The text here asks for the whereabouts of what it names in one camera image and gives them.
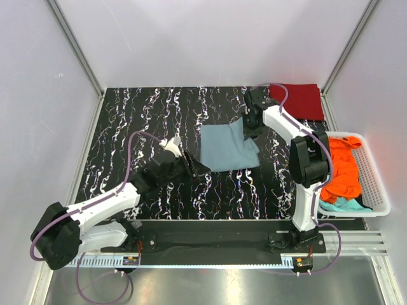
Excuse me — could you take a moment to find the left aluminium corner post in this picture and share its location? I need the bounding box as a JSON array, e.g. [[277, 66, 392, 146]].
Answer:
[[45, 0, 105, 98]]

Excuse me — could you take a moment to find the aluminium corner post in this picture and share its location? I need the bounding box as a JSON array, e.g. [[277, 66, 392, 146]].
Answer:
[[321, 0, 381, 95], [45, 0, 105, 98]]

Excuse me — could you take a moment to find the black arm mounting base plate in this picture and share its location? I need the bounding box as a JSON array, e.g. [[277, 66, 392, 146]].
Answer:
[[102, 220, 326, 268]]

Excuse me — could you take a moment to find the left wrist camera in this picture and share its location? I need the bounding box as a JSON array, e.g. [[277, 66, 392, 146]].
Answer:
[[159, 136, 182, 158]]

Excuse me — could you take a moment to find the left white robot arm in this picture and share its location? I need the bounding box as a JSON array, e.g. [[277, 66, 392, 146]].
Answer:
[[29, 151, 210, 270]]

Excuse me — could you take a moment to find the orange t-shirt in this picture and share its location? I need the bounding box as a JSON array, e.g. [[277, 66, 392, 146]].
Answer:
[[320, 136, 362, 205]]

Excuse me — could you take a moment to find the white plastic laundry basket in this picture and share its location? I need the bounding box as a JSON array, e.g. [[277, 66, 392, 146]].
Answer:
[[318, 132, 390, 218]]

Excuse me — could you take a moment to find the teal t-shirt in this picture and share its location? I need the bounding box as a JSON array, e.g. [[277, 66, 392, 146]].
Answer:
[[319, 198, 373, 212]]

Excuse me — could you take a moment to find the aluminium frame rail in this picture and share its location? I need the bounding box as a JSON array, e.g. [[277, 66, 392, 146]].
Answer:
[[322, 231, 387, 256]]

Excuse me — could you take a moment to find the light blue t-shirt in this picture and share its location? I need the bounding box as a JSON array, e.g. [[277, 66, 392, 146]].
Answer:
[[200, 119, 260, 172]]

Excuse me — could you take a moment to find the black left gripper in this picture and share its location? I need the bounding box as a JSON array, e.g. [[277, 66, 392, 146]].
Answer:
[[158, 150, 210, 187]]

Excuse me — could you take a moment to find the folded red t-shirt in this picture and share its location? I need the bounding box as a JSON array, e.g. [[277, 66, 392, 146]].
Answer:
[[282, 84, 324, 121]]

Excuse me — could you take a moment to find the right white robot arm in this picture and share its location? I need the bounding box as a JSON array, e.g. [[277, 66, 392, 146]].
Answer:
[[242, 86, 333, 253]]

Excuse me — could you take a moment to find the right aluminium corner post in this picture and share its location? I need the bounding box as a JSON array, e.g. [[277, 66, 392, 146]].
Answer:
[[321, 0, 381, 95]]

